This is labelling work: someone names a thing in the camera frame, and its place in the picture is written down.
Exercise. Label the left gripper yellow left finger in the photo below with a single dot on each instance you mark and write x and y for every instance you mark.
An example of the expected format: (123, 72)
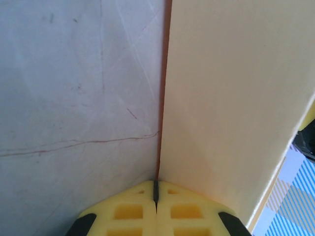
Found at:
(123, 216)

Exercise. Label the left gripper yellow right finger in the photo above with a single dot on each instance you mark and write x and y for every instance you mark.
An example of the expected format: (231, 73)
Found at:
(192, 216)

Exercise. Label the yellow paper box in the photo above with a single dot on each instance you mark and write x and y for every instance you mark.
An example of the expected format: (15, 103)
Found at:
(233, 86)

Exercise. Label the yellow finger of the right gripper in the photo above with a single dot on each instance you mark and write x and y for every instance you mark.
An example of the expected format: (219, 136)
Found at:
(309, 118)

